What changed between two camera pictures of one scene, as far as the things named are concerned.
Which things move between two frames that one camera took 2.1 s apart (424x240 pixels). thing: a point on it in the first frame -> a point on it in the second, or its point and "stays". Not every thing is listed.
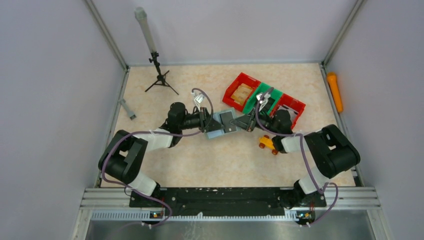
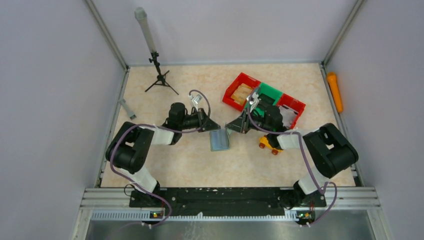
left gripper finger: x=211 y=127 stays
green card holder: x=221 y=132 -> x=220 y=139
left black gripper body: x=204 y=120 stays
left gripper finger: x=212 y=124 stays
